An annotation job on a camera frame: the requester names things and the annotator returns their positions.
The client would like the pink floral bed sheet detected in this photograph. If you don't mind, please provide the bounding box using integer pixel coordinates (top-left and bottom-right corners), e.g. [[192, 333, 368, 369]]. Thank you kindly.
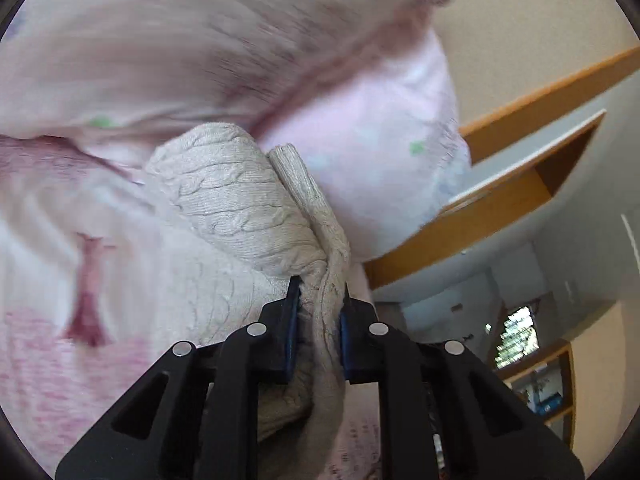
[[1, 138, 380, 479]]

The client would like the cream cable-knit sweater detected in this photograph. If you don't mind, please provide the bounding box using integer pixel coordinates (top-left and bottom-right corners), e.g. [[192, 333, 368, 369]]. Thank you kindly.
[[144, 124, 350, 479]]

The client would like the pink floral pillow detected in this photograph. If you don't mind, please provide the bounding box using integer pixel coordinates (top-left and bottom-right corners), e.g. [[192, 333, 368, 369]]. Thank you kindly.
[[254, 30, 471, 262]]

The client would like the wooden bookshelf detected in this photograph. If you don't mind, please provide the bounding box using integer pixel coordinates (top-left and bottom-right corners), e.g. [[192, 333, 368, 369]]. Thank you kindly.
[[496, 339, 576, 448]]

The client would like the large pink tree-print pillow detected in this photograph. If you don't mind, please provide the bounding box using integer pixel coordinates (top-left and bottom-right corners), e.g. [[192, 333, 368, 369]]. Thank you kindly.
[[1, 0, 451, 167]]

